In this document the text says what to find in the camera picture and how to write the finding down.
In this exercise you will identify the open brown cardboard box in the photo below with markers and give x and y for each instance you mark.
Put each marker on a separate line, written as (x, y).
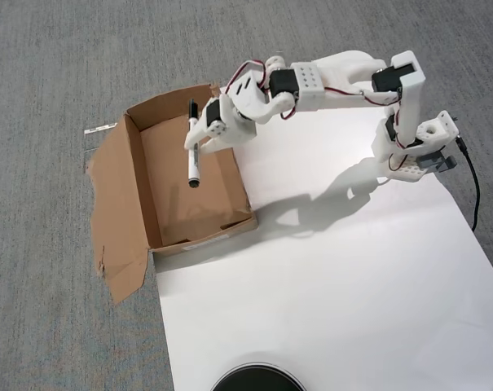
(177, 212)

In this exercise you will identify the black round disc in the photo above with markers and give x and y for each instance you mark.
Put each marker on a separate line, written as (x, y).
(256, 379)

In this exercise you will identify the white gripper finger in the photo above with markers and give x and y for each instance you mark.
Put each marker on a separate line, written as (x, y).
(217, 128)
(213, 146)

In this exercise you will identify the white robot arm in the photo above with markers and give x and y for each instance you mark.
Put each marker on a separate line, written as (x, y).
(340, 69)

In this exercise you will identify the grey table clamp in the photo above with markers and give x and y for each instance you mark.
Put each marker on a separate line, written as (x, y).
(431, 160)

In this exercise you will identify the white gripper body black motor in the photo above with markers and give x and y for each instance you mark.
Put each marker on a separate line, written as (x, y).
(230, 131)

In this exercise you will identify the white marker pen black cap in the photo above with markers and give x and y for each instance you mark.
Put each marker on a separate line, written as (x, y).
(194, 171)

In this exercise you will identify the clear tape strip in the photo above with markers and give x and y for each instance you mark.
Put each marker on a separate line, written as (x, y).
(99, 128)

